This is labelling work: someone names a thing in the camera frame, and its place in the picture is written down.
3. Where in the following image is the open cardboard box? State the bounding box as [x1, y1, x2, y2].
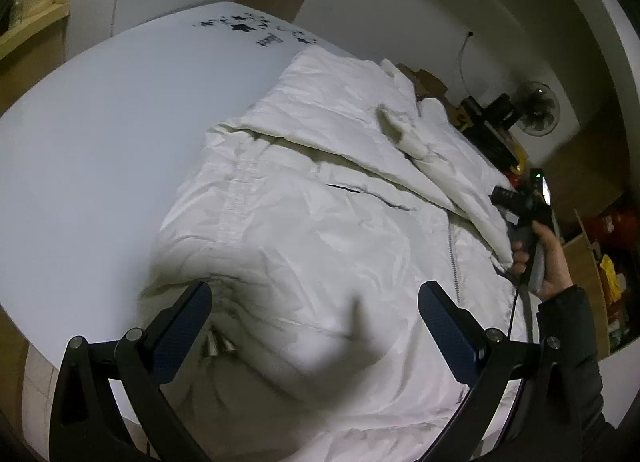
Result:
[397, 62, 448, 103]

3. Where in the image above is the black printed box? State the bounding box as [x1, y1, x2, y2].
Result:
[460, 96, 521, 167]

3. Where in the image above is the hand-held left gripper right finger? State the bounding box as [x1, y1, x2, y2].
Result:
[418, 281, 584, 462]

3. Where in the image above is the brown wooden rack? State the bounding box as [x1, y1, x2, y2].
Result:
[564, 209, 632, 358]

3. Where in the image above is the person's right hand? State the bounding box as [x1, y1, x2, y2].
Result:
[511, 221, 574, 301]

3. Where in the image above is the wooden side cabinet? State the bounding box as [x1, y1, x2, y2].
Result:
[542, 76, 640, 225]

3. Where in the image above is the black wall cable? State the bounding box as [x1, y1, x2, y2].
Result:
[459, 30, 477, 98]

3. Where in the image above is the wooden sideboard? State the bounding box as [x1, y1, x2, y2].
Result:
[0, 2, 71, 62]

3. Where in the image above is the person's right forearm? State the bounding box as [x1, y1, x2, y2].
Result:
[536, 286, 640, 462]

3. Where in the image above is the white puffer jacket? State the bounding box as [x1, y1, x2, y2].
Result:
[137, 48, 530, 449]

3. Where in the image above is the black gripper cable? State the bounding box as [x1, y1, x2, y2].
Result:
[507, 284, 521, 339]

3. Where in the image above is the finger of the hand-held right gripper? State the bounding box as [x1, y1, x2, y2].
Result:
[490, 186, 527, 211]

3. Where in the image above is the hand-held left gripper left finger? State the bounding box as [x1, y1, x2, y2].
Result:
[49, 281, 213, 462]

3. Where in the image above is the black standing fan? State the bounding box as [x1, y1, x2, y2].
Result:
[512, 80, 561, 137]

